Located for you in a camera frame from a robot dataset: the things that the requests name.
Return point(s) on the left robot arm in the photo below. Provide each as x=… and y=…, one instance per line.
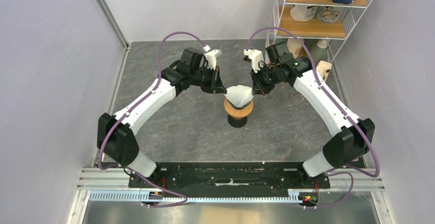
x=116, y=133

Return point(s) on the white jar with label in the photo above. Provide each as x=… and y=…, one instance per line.
x=303, y=13

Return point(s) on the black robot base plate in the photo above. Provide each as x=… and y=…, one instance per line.
x=235, y=179

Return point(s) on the white bottle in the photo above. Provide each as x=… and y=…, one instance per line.
x=295, y=46

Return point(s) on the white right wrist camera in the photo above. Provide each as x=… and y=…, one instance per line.
x=255, y=57

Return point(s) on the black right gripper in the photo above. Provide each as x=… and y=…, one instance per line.
x=258, y=87

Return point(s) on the orange coffee dripper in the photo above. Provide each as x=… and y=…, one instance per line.
x=238, y=117

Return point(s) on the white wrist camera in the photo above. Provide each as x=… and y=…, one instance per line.
x=211, y=57
x=255, y=57

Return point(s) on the wooden holder block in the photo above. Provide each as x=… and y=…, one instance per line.
x=324, y=68

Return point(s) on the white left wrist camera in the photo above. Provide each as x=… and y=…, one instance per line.
x=211, y=57

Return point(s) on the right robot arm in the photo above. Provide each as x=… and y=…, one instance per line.
x=351, y=135

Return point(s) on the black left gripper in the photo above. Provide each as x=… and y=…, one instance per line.
x=219, y=87

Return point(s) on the green spray bottle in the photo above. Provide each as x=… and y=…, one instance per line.
x=319, y=49

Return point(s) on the white wire shelf rack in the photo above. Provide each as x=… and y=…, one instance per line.
x=338, y=33

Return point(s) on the white paper coffee filter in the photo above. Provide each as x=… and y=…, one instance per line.
x=239, y=95

